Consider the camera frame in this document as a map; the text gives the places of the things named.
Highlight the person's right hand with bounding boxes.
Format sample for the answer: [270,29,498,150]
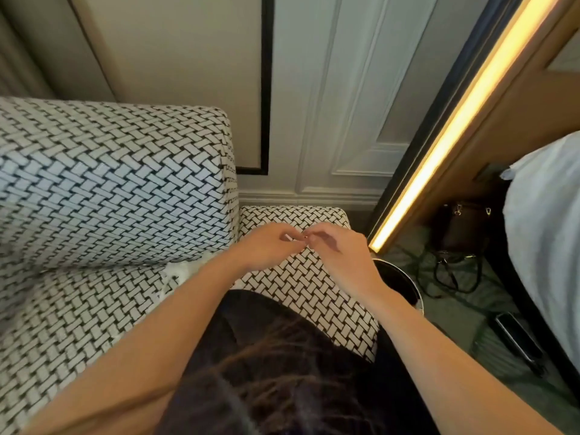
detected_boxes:
[302,222,390,306]

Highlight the person's left hand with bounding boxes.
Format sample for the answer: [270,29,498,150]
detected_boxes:
[231,223,307,273]

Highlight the pile of white paper scraps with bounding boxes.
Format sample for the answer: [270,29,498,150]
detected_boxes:
[158,252,218,309]

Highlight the black white woven-pattern sofa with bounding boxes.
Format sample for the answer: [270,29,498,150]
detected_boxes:
[0,95,381,435]

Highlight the person's left forearm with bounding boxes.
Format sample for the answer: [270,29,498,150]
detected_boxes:
[20,253,248,435]

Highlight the person's right forearm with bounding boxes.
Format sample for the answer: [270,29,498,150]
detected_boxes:
[369,287,553,435]

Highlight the black round trash bin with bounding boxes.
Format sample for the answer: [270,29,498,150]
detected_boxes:
[372,259,425,315]

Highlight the brown handbag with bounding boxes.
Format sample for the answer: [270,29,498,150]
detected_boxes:
[430,201,495,254]

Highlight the lit yellow light strip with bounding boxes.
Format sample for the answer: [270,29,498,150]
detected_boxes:
[367,0,562,253]

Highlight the black smartphone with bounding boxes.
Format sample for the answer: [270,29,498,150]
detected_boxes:
[494,312,547,367]

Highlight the dark bed base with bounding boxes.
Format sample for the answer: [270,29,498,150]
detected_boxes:
[485,185,580,399]

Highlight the white bed sheet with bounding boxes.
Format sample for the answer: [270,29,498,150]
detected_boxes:
[500,130,580,372]

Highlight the wooden headboard panel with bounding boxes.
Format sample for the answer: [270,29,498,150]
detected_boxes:
[380,0,580,252]

